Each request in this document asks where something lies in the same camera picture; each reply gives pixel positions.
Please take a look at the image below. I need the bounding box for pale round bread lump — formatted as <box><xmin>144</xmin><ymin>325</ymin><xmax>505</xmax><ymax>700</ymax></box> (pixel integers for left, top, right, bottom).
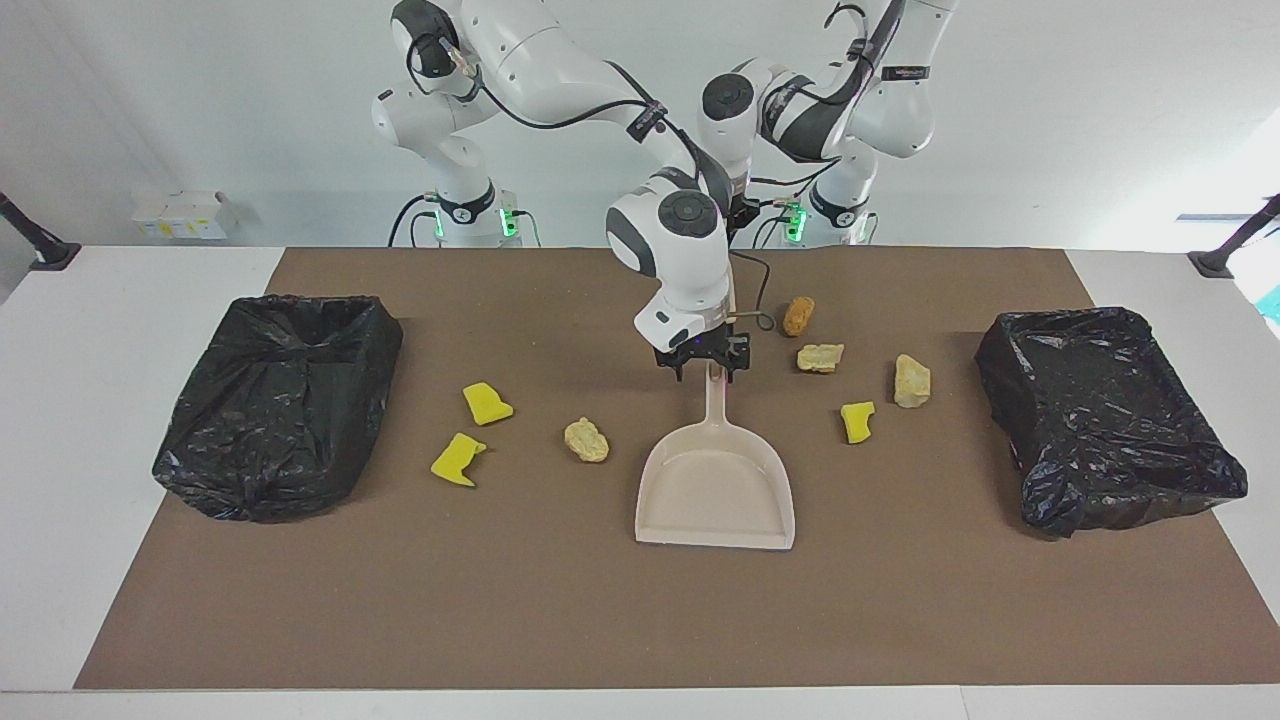
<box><xmin>563</xmin><ymin>417</ymin><xmax>611</xmax><ymax>464</ymax></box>

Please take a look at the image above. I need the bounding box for striped croissant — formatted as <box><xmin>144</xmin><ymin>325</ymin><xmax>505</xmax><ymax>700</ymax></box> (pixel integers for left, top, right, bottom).
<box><xmin>893</xmin><ymin>353</ymin><xmax>932</xmax><ymax>410</ymax></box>

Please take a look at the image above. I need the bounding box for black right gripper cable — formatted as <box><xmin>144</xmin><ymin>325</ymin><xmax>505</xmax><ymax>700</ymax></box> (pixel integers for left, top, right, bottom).
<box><xmin>405</xmin><ymin>30</ymin><xmax>777</xmax><ymax>333</ymax></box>

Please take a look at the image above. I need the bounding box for beige plastic dustpan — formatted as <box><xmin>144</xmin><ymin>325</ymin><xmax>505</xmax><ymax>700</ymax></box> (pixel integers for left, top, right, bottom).
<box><xmin>634</xmin><ymin>360</ymin><xmax>797</xmax><ymax>551</ymax></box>

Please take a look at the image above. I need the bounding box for low bin with black bag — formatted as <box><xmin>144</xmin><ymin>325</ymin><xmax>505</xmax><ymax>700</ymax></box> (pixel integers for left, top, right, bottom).
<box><xmin>975</xmin><ymin>306</ymin><xmax>1249</xmax><ymax>539</ymax></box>

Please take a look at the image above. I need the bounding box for brown table mat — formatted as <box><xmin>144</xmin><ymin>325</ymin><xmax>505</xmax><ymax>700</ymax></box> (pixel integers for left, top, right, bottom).
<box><xmin>75</xmin><ymin>247</ymin><xmax>1280</xmax><ymax>691</ymax></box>

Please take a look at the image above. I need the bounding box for black camera stand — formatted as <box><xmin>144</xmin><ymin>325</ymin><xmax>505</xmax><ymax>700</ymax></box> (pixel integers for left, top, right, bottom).
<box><xmin>1188</xmin><ymin>193</ymin><xmax>1280</xmax><ymax>279</ymax></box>
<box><xmin>0</xmin><ymin>192</ymin><xmax>83</xmax><ymax>272</ymax></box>

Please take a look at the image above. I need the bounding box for black right arm base cable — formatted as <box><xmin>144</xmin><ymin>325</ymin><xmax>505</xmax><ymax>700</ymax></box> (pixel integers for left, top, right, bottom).
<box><xmin>388</xmin><ymin>193</ymin><xmax>443</xmax><ymax>248</ymax></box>

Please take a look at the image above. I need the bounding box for white box with yellow labels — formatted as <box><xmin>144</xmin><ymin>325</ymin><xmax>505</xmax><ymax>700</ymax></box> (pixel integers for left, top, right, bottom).
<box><xmin>130</xmin><ymin>190</ymin><xmax>241</xmax><ymax>241</ymax></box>

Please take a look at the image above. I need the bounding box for tall bin with black bag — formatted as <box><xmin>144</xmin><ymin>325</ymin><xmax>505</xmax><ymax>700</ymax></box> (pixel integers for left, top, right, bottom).
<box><xmin>152</xmin><ymin>293</ymin><xmax>405</xmax><ymax>524</ymax></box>

